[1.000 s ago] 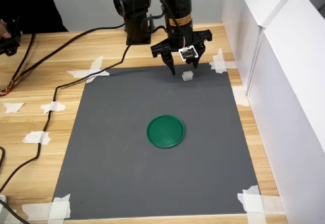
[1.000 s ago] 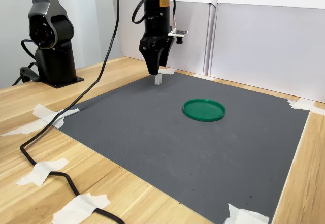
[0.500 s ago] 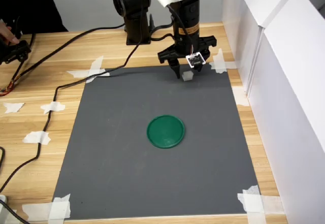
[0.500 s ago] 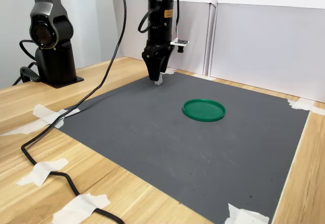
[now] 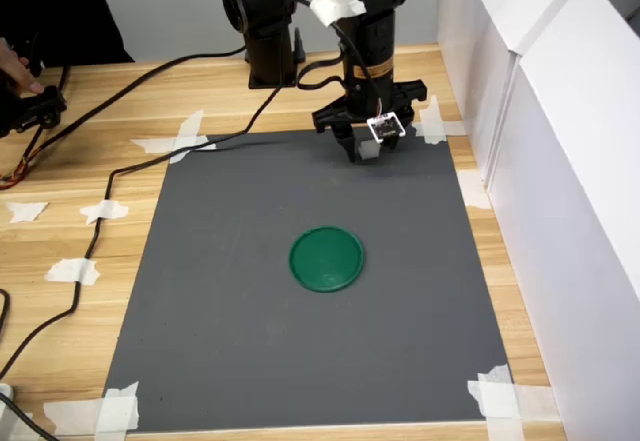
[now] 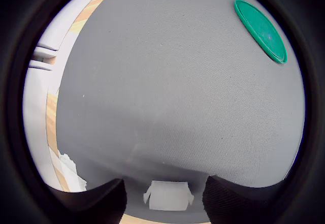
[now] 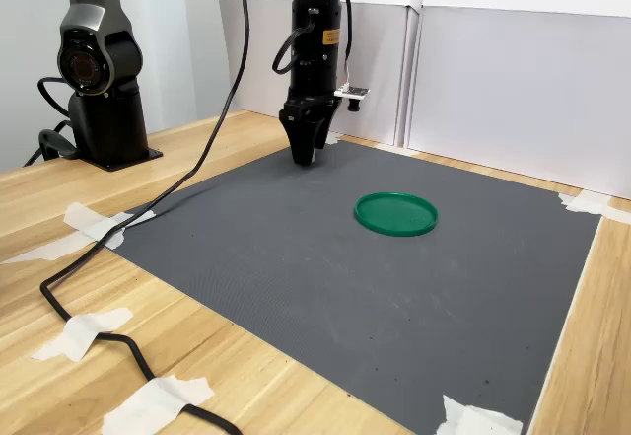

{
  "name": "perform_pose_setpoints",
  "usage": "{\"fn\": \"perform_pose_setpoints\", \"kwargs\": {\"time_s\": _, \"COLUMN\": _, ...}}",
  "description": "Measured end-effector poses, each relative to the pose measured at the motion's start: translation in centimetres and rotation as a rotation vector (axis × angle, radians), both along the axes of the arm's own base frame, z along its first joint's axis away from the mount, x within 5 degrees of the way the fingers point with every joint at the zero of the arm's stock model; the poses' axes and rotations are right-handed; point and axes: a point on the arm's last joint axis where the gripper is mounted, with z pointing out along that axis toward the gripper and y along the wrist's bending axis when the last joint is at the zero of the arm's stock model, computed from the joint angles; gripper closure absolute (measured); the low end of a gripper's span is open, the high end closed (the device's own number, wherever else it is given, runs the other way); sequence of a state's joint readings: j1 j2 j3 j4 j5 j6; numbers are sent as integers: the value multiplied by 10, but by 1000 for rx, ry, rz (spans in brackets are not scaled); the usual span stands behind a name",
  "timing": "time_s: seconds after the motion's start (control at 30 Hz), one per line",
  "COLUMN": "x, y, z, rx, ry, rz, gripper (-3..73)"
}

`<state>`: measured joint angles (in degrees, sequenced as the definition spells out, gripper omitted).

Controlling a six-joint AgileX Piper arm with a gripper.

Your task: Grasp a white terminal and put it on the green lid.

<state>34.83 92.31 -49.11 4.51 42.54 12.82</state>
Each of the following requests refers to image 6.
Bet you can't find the round green lid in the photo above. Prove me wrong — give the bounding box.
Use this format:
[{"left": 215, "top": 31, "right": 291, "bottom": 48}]
[{"left": 234, "top": 0, "right": 288, "bottom": 65}]

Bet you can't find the white tape piece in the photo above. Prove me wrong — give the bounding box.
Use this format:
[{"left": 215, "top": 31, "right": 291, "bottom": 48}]
[{"left": 48, "top": 147, "right": 87, "bottom": 193}]

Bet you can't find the grey partition panel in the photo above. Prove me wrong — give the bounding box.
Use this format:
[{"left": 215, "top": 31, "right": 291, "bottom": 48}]
[
  {"left": 22, "top": 65, "right": 67, "bottom": 192},
  {"left": 35, "top": 0, "right": 116, "bottom": 55}
]

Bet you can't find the dark grey mat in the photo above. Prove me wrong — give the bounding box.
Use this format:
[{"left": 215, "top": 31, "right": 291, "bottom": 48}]
[{"left": 54, "top": 0, "right": 306, "bottom": 224}]

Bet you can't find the white partition post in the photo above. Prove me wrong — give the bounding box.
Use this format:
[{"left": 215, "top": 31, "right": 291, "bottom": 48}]
[{"left": 27, "top": 45, "right": 58, "bottom": 72}]

